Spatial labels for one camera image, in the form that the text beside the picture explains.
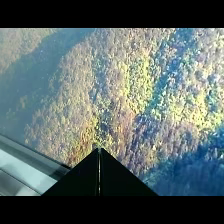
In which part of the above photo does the silver frame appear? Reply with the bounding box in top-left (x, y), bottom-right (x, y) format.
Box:
top-left (0, 134), bottom-right (72, 197)

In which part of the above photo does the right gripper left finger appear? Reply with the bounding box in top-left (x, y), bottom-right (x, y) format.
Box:
top-left (42, 147), bottom-right (100, 197)

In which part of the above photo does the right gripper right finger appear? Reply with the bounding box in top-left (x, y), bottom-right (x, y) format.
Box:
top-left (99, 147), bottom-right (158, 197)

